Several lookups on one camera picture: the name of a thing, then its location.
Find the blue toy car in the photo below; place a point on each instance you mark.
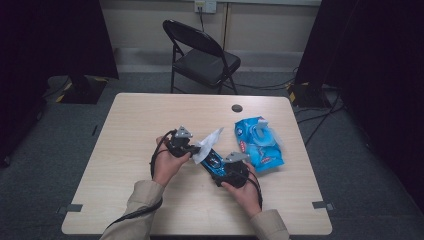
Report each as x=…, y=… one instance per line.
x=215, y=163

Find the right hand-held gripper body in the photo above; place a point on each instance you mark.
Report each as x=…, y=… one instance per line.
x=236, y=175

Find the grey tape strip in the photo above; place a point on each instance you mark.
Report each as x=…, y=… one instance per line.
x=321, y=205
x=71, y=208

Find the white wet wipe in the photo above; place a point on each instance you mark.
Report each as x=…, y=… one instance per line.
x=208, y=141

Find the dark round table grommet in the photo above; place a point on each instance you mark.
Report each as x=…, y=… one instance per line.
x=237, y=108

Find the black stand base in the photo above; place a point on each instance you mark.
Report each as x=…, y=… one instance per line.
x=83, y=91
x=308, y=96

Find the thin wall conduit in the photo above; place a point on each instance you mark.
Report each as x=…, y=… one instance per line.
x=226, y=26

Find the black curtain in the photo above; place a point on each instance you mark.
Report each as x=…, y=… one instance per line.
x=50, y=50
x=376, y=66

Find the white wall socket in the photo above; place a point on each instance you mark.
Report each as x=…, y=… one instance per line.
x=205, y=6

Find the person's right hand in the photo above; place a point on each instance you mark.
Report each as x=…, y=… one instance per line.
x=250, y=196

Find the person's left hand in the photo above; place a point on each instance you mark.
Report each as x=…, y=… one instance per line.
x=166, y=168

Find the blue wet wipe packet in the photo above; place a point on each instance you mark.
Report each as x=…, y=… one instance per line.
x=261, y=146

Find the black folding chair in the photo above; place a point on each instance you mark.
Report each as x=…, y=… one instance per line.
x=205, y=65

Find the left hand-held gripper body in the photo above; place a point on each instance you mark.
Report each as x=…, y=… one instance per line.
x=180, y=146

